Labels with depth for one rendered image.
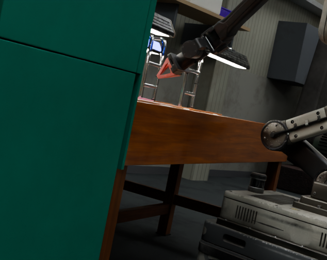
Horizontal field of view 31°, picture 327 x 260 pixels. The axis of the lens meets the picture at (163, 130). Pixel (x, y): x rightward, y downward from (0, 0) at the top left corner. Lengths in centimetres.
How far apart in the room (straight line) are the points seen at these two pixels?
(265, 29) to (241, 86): 81
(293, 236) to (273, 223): 9
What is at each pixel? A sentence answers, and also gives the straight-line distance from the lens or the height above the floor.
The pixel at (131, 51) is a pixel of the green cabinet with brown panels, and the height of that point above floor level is 89.
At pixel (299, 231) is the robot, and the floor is 41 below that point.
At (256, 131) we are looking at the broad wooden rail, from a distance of 267.
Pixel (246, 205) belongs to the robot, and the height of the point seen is 44.
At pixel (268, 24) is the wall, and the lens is 746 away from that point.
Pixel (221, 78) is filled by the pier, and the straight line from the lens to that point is 623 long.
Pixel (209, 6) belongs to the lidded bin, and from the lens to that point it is 524.
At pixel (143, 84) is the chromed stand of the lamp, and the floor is 84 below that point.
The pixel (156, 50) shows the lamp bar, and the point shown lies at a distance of 345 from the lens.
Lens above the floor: 79
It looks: 3 degrees down
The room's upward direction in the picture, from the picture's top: 11 degrees clockwise
